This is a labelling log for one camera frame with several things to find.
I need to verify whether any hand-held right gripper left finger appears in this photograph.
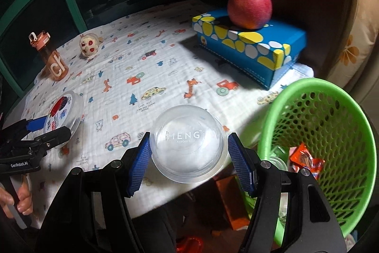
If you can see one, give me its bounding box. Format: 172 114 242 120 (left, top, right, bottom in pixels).
36 131 178 253

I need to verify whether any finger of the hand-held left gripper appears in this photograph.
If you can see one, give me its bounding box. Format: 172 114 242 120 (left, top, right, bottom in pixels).
6 118 49 138
30 126 72 151

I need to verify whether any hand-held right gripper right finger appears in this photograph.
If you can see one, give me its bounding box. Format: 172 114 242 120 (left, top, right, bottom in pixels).
227 132 347 253

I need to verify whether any clear plastic dome lid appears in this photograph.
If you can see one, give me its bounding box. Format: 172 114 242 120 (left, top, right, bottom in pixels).
149 105 228 184

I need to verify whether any orange snack packet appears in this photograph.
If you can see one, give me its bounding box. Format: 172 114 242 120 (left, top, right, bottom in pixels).
289 143 325 181

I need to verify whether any green plastic mesh basket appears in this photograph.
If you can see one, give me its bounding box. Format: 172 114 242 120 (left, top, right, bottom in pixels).
256 78 373 247

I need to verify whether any person's left hand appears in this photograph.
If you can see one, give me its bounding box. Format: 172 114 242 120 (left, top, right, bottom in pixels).
0 174 34 219

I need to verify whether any orange cardboard box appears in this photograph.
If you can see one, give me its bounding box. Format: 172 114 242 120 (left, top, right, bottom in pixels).
215 174 252 231

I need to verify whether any orange water bottle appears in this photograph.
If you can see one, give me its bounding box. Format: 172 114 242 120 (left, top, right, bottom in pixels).
29 30 70 82

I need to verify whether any white printed blanket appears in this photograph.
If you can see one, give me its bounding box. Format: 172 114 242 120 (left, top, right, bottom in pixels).
3 0 314 230

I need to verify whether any red plastic object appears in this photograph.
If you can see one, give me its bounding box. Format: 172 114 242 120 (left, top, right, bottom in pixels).
179 237 205 253

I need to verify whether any small cream plush toy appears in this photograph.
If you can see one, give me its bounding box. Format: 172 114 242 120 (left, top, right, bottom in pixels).
78 33 103 58

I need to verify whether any blue spotted tissue box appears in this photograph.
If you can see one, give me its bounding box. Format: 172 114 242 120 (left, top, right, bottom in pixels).
191 8 307 90

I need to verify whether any red apple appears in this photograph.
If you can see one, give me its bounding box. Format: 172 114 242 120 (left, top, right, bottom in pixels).
227 0 273 30

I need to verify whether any floral pillow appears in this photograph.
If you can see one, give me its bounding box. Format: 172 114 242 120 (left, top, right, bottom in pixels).
326 0 379 84

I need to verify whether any green window frame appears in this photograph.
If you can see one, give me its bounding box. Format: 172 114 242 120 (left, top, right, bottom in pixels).
0 0 89 93

